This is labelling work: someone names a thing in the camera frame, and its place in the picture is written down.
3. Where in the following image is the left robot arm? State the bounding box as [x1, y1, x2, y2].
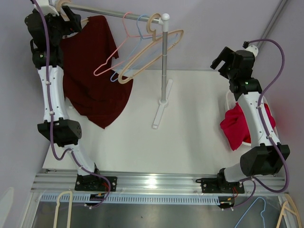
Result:
[25, 0, 102, 190]

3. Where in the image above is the white slotted cable duct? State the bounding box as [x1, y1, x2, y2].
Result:
[40, 193, 220, 205]

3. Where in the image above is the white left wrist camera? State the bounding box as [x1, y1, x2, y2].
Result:
[31, 0, 59, 16]

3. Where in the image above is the aluminium frame rail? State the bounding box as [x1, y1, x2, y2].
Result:
[30, 172, 288, 194]

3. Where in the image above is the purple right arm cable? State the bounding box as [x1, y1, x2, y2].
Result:
[220, 39, 290, 211]

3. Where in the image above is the white perforated plastic basket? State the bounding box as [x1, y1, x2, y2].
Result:
[225, 91, 279, 147]

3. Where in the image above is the blue hanger bottom right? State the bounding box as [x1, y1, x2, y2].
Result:
[235, 197, 274, 228]

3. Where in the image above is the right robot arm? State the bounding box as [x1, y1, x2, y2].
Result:
[210, 45, 290, 192]

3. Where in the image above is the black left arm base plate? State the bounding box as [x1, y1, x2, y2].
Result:
[75, 175, 109, 192]

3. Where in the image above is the light blue thin hanger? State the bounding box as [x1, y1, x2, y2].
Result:
[110, 15, 164, 83]

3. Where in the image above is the silver clothes rack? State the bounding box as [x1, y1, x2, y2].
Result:
[65, 3, 173, 129]

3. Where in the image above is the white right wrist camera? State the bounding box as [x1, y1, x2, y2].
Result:
[243, 41, 259, 57]

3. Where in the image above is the pink thin hanger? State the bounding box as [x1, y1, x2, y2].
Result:
[93, 11, 139, 76]

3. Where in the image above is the aluminium corner frame post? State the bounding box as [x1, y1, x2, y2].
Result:
[260, 0, 291, 39]

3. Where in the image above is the beige wooden hanger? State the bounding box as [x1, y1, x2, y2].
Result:
[117, 13, 184, 84]

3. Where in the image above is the dark maroon t shirt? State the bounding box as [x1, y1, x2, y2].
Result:
[60, 16, 133, 129]

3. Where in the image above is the magenta pink t shirt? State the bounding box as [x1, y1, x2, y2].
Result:
[219, 102, 276, 152]

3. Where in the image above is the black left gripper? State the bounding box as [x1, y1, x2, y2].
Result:
[39, 6, 81, 46]

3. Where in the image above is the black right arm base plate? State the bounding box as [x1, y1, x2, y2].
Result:
[195, 177, 245, 194]

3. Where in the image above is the red t shirt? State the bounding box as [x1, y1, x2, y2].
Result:
[243, 135, 251, 144]

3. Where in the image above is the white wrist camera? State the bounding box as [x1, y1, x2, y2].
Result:
[31, 0, 59, 16]
[243, 41, 259, 57]

